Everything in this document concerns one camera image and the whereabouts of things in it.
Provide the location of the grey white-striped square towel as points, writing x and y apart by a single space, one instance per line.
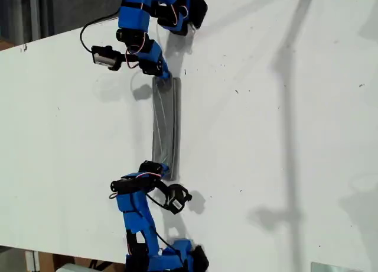
165 127

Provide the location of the silver black camera box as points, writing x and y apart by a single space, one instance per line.
103 56

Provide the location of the white plastic container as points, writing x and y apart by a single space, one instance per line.
72 268

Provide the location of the white table leg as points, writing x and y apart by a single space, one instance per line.
32 261

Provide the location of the black camera stalk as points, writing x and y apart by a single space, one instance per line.
128 56
162 187

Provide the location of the grey metal pole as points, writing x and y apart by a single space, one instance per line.
34 12

